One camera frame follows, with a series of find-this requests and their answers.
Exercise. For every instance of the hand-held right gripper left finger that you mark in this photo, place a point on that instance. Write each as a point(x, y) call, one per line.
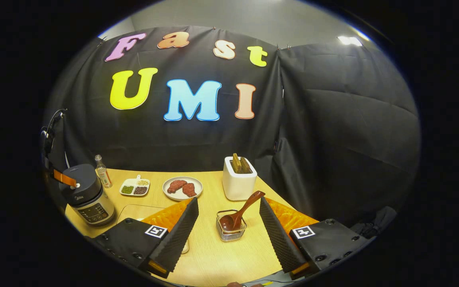
point(173, 243)

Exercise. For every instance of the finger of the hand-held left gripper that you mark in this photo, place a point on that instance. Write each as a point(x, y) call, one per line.
point(65, 178)

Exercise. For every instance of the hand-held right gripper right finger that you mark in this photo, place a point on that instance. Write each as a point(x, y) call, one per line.
point(281, 243)

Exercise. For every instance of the grey rice cooker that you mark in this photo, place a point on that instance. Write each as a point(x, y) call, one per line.
point(94, 207)

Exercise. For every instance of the brown wooden spoon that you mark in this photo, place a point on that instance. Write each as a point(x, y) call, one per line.
point(229, 222)

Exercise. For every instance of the small glass bottle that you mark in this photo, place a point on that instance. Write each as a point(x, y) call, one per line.
point(104, 175)

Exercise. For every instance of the round white plate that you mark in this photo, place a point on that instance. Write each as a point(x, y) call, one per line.
point(173, 196)

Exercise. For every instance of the red meat piece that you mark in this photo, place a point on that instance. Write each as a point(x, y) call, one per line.
point(175, 186)
point(189, 190)

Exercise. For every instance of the white divided bean dish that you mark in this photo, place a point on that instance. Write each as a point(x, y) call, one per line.
point(134, 187)

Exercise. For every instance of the white toaster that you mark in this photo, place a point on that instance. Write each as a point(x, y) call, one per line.
point(237, 187)

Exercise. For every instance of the brown toast slice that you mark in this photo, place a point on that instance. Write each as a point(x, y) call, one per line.
point(236, 163)
point(245, 165)

